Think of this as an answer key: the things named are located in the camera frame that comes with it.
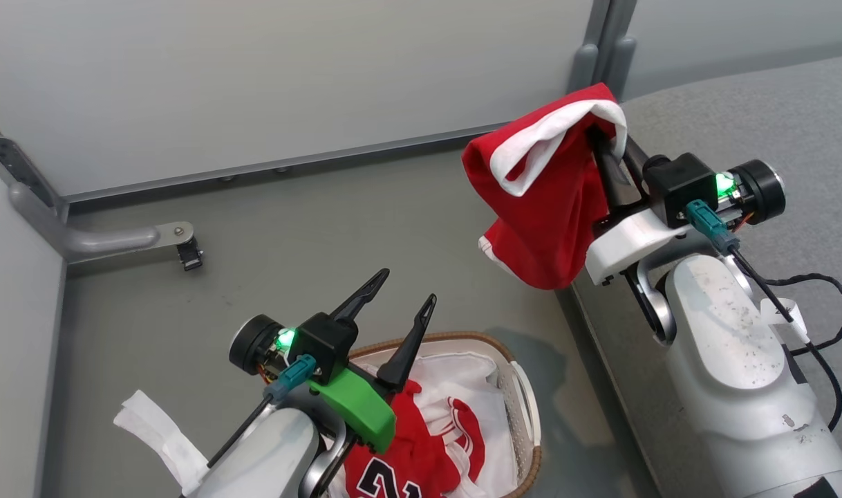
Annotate red garment with white lining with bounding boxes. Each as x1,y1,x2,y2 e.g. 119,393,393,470
461,82,629,291

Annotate white basket with brown rim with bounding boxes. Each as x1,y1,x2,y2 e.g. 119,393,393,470
328,331,543,498

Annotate grey partition corner post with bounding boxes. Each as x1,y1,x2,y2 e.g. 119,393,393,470
0,105,71,225

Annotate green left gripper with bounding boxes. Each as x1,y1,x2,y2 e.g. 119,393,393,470
229,268,438,454

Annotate small white cable label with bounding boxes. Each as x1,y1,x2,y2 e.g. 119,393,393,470
760,297,810,345

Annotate white basket liner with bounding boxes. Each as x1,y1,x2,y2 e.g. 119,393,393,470
355,349,520,498

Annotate teal cable connector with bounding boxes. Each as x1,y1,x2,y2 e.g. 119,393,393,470
685,199,740,254
263,354,318,405

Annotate red jersey with black number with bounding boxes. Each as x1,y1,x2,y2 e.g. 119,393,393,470
343,378,465,498

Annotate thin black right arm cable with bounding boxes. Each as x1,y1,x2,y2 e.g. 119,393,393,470
729,249,842,432

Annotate teal right cable connector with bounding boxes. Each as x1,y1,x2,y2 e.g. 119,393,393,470
685,199,740,254

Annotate grey partition support foot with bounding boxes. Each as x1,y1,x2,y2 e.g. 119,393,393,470
8,182,195,264

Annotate grey partition bottom rail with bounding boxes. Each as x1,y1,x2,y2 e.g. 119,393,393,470
62,123,512,206

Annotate black caster wheel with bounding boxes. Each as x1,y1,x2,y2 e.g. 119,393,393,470
176,237,205,273

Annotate white paper tag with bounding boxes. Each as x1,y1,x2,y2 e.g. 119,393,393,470
113,389,211,496

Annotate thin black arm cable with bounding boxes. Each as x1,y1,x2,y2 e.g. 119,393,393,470
729,249,842,432
205,396,275,470

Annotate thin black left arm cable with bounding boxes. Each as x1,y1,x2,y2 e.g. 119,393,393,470
205,396,275,470

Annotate teal left cable connector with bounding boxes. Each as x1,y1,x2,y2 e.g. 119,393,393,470
263,354,318,405

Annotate white garment with red stripes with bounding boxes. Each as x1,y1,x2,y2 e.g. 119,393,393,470
411,387,520,498

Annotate grey fabric sofa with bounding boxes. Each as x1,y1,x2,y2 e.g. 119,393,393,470
556,52,842,498

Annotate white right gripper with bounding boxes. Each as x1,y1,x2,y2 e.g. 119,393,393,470
586,131,787,286

